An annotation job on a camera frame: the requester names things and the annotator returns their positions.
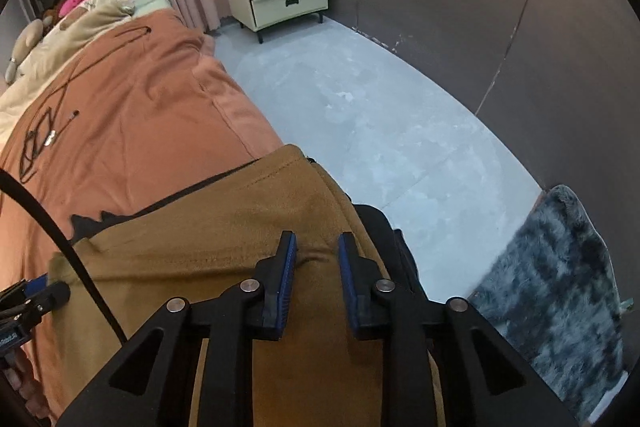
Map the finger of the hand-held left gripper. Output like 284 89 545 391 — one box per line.
27 281 71 328
21 273 52 299

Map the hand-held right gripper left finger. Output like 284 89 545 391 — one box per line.
57 229 299 427

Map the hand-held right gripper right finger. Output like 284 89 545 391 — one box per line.
337 232 578 427

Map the olive printed T-shirt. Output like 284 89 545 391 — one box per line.
47 144 446 427

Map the person's left hand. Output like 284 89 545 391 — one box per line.
0 347 51 418

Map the dark grey shaggy rug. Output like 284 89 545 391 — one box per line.
470 184 626 425

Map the brown blanket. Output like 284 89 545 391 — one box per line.
0 9 283 423

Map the pale green duvet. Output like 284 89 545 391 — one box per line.
0 0 176 128

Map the beige plush toy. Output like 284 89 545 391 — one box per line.
5 19 43 84

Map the right hand-held gripper cable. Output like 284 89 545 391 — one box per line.
0 169 128 344

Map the thin black cable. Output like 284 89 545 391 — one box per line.
17 24 153 182

